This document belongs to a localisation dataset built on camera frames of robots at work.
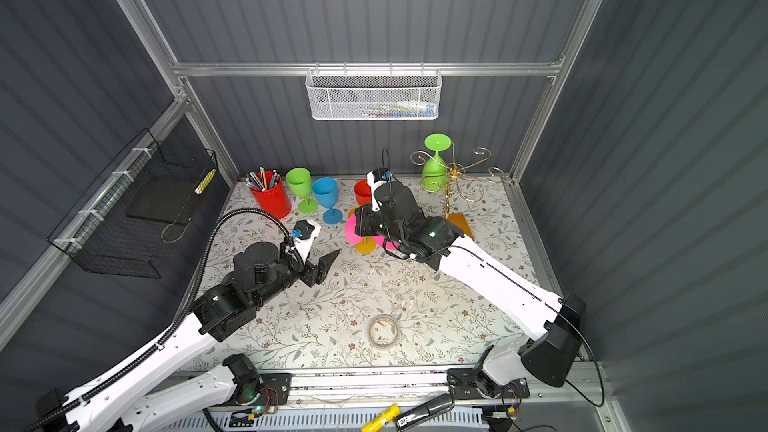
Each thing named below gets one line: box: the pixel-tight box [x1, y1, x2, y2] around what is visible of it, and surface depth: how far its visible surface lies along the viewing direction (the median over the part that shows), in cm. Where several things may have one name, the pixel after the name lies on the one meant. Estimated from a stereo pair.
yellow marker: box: [361, 404, 401, 432], surface depth 70 cm
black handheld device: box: [396, 394, 455, 432], surface depth 68 cm
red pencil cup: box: [245, 166, 291, 219], surface depth 104 cm
